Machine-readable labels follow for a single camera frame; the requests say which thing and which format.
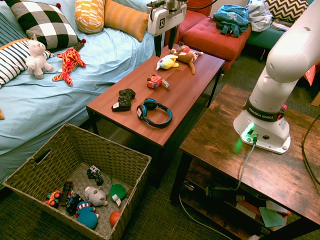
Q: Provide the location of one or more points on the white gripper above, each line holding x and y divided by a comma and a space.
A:
165, 21

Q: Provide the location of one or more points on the orange toy fire truck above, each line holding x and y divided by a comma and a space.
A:
155, 81

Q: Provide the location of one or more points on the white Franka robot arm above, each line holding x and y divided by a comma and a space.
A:
287, 57

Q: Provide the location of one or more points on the yellow plush toy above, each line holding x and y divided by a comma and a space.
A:
168, 62

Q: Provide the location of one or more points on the woven wicker basket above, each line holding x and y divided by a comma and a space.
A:
105, 155

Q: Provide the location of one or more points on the blue white toy truck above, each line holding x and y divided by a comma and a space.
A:
95, 173

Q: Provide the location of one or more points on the dark red toy truck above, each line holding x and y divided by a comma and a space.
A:
66, 191

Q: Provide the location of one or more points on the black toy car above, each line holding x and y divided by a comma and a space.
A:
73, 203

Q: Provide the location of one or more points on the small orange toy car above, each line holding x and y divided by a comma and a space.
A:
53, 198

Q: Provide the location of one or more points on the brown monkey plush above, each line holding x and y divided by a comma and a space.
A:
186, 57

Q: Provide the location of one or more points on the red armchair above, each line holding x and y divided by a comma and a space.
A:
195, 16

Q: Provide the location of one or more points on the orange pillow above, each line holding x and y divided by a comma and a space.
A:
125, 18

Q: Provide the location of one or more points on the red tufted ottoman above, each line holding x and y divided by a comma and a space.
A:
212, 40

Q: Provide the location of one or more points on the reddish wooden coffee table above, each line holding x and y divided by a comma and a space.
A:
180, 100

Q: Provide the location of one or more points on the black and blue headphones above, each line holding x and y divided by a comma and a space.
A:
150, 103

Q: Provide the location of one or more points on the blue clothes pile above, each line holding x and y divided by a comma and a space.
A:
231, 18

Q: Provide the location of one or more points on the black game controller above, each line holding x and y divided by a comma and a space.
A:
123, 100

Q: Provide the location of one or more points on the yellow white patterned bolster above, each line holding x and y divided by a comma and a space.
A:
88, 16

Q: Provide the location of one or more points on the dark remote control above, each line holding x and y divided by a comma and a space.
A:
78, 46

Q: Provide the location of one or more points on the light grey cloth bag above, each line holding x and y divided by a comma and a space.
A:
260, 15

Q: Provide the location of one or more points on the red flame-pattern plush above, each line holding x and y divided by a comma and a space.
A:
68, 62

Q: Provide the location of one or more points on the teal sofa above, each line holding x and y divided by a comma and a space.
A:
265, 37

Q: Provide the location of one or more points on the black white checkered pillow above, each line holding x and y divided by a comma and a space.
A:
47, 23

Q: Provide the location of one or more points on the black white chevron pillow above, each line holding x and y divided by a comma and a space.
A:
287, 8

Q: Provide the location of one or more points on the white plush unicorn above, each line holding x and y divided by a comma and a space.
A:
36, 58

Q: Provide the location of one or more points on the bed with light blue sheet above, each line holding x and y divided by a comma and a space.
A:
37, 105

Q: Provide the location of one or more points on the orange cardboard box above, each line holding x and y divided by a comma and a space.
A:
313, 75

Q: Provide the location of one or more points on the rustic brown wooden table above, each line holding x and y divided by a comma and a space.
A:
250, 170

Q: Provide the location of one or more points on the navy white striped pillow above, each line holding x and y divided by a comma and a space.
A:
12, 60

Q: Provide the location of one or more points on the teal striped pillow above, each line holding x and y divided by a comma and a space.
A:
10, 31

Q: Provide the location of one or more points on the green round plush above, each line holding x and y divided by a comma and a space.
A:
117, 191

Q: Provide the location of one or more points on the black power adapter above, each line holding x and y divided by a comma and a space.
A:
217, 191

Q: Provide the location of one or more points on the white grey plush animal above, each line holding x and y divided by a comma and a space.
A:
96, 196

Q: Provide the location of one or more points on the orange ball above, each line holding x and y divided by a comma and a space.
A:
115, 218

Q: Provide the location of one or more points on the blue plush figure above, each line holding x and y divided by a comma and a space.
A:
87, 217

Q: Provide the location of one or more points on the teal paper sheet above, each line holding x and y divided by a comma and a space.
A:
271, 217

